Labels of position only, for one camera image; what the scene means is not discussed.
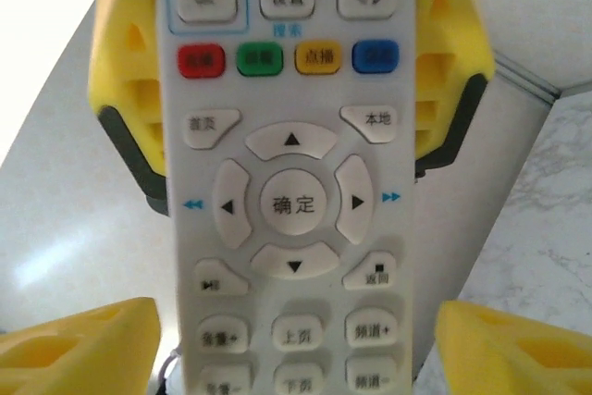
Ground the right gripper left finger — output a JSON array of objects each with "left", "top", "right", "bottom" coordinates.
[{"left": 0, "top": 296, "right": 162, "bottom": 395}]

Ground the aluminium frame post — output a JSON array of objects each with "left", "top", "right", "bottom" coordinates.
[{"left": 492, "top": 53, "right": 561, "bottom": 113}]

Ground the long white TV remote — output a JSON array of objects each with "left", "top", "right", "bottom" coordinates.
[{"left": 154, "top": 0, "right": 420, "bottom": 395}]

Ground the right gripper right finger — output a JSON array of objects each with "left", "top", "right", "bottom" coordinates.
[{"left": 434, "top": 298, "right": 592, "bottom": 395}]

